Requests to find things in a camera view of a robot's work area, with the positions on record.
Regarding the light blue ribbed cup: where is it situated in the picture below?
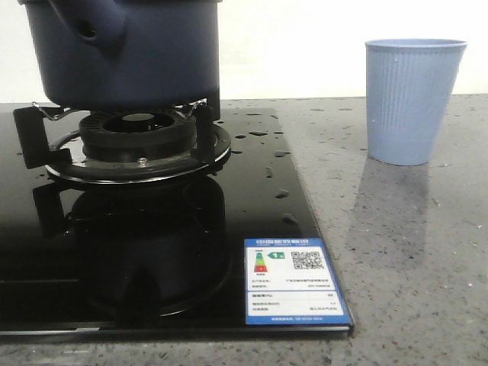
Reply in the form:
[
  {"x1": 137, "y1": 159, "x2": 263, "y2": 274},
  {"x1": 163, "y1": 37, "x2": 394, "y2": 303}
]
[{"x1": 365, "y1": 38, "x2": 467, "y2": 165}]

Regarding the dark blue cooking pot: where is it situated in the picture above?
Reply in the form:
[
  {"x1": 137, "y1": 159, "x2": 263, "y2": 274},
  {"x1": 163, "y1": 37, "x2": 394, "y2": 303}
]
[{"x1": 24, "y1": 1, "x2": 220, "y2": 111}]

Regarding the black pot support grate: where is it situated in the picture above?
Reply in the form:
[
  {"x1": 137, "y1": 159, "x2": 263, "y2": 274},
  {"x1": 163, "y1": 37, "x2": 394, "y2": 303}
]
[{"x1": 13, "y1": 102, "x2": 231, "y2": 185}]

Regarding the blue white energy label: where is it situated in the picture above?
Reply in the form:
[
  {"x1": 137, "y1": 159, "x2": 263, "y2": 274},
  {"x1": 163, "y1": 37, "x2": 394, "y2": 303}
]
[{"x1": 244, "y1": 238, "x2": 352, "y2": 329}]

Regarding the black gas burner head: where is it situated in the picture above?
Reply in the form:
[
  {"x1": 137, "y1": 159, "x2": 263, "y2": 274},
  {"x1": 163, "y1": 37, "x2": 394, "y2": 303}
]
[{"x1": 79, "y1": 109, "x2": 197, "y2": 162}]

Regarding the black glass gas stove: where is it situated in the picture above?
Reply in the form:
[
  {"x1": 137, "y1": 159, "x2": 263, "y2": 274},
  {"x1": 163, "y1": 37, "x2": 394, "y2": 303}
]
[{"x1": 1, "y1": 105, "x2": 354, "y2": 340}]

